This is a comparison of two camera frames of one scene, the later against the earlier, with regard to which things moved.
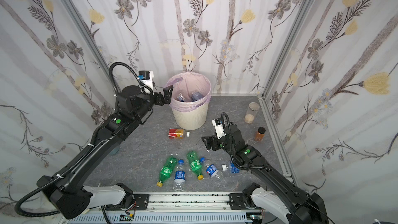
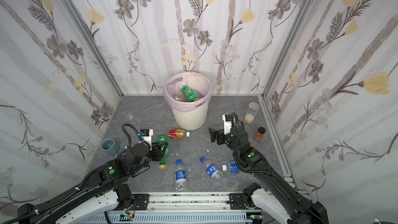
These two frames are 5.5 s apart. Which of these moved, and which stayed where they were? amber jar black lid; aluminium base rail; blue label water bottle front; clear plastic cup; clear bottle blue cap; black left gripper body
Moved: black left gripper body
Stayed: blue label water bottle front; clear plastic cup; clear bottle blue cap; aluminium base rail; amber jar black lid
